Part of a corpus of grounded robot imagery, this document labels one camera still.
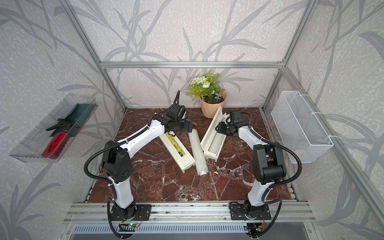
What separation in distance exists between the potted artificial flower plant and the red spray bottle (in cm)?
65

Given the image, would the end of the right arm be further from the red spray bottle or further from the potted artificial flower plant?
the red spray bottle

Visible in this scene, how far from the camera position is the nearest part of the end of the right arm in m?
0.71

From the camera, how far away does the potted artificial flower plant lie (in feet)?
3.12

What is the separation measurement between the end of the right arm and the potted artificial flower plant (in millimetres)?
121

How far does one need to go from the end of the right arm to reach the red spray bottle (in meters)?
0.72

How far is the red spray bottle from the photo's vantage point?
0.57 m
